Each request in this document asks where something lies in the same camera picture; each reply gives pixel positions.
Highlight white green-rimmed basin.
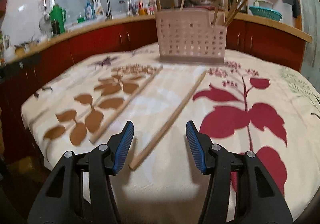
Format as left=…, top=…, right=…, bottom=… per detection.
left=253, top=0, right=273, bottom=9

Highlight green soap bottle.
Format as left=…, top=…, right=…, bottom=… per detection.
left=77, top=13, right=85, bottom=23

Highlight orange jar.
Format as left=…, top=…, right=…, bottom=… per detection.
left=138, top=8, right=149, bottom=16

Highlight blue detergent bottle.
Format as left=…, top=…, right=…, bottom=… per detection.
left=85, top=0, right=94, bottom=21

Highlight black flask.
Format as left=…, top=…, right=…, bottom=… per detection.
left=51, top=19, right=60, bottom=37

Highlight white spray bottle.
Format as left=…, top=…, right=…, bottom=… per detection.
left=95, top=0, right=104, bottom=16

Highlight red kitchen cabinets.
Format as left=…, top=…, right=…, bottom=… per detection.
left=1, top=16, right=313, bottom=163

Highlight floral tablecloth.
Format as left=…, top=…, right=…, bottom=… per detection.
left=21, top=44, right=319, bottom=223

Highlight chrome kitchen faucet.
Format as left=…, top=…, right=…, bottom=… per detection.
left=95, top=0, right=113, bottom=20

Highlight pink perforated utensil basket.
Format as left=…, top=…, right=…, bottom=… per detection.
left=155, top=8, right=227, bottom=65

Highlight teal plastic colander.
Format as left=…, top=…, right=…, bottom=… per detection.
left=249, top=6, right=282, bottom=22

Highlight green thermos jug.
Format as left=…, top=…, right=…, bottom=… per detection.
left=49, top=4, right=67, bottom=34

